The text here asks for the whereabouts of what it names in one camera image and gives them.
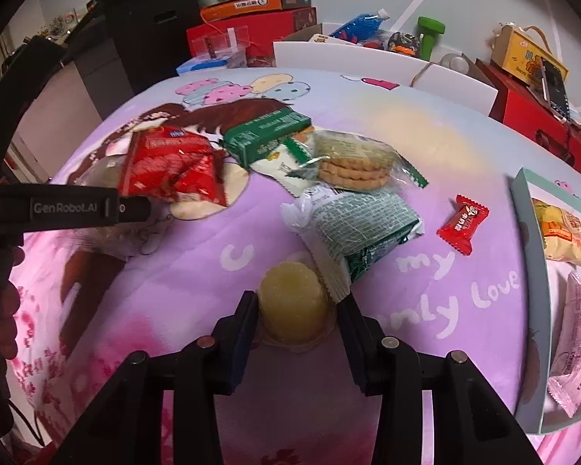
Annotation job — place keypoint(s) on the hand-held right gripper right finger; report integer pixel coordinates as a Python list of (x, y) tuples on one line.
[(356, 344)]

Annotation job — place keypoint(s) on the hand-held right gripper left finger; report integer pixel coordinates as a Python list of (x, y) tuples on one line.
[(239, 344)]

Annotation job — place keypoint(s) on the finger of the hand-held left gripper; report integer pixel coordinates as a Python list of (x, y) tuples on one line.
[(135, 209)]

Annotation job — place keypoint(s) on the red snack packet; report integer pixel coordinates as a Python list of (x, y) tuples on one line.
[(169, 167)]

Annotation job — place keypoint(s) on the pale yellow jelly cup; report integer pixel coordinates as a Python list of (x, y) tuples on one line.
[(293, 300)]

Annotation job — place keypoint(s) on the green-white checked snack packet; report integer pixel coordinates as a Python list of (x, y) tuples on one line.
[(363, 227)]

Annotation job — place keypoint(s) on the white snack packet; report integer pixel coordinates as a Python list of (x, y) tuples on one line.
[(283, 167)]

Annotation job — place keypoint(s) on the red candy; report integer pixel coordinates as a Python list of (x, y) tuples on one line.
[(462, 225)]

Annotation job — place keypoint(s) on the clear biscuit packet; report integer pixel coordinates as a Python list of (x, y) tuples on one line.
[(353, 167)]

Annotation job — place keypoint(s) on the teal-rimmed white tray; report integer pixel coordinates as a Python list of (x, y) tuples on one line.
[(532, 300)]

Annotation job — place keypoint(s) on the pale pink snack packet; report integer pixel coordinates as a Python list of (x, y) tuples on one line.
[(573, 344)]

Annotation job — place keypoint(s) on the yellow snack packet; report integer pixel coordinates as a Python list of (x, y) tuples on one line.
[(561, 235)]

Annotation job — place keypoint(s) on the person's left hand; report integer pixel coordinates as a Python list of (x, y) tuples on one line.
[(0, 310)]

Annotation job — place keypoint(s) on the dark curved bar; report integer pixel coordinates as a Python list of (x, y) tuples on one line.
[(9, 87)]

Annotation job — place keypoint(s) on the blue-white box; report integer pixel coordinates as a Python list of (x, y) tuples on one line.
[(203, 64)]

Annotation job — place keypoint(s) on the clear plastic container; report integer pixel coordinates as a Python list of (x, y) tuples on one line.
[(218, 43)]

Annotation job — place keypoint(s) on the black cabinet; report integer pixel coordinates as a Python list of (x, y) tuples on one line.
[(145, 24)]

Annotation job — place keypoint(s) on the red cardboard box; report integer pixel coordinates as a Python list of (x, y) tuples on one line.
[(266, 24)]

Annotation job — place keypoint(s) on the orange box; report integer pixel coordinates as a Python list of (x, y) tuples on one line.
[(251, 4)]

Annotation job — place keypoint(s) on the small yellow-white box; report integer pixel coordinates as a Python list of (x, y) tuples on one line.
[(318, 38)]

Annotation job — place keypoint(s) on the white storage box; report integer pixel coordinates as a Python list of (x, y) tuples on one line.
[(348, 58)]

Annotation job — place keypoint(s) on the large red gift box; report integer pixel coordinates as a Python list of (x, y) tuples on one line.
[(518, 106)]

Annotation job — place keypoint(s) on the blue bottle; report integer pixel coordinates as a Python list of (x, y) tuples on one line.
[(360, 26)]

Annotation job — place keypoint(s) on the clear plastic bottle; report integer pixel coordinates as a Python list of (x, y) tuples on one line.
[(452, 62)]

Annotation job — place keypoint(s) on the colourful packet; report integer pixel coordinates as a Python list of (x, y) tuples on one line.
[(404, 42)]

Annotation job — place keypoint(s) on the green dumbbell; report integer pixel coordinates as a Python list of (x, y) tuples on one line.
[(428, 34)]

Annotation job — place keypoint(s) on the smartphone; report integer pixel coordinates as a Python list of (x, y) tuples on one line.
[(557, 89)]

